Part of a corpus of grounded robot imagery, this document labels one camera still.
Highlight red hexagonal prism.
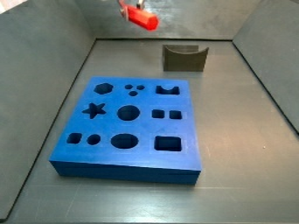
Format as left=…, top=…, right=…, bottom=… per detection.
left=125, top=5, right=158, bottom=31

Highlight blue foam shape-sorter block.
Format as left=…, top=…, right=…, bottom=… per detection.
left=49, top=76, right=201, bottom=185

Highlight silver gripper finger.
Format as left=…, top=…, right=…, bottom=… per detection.
left=136, top=0, right=145, bottom=10
left=117, top=0, right=128, bottom=18

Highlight black curved cradle stand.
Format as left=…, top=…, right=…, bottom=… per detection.
left=162, top=45, right=209, bottom=72

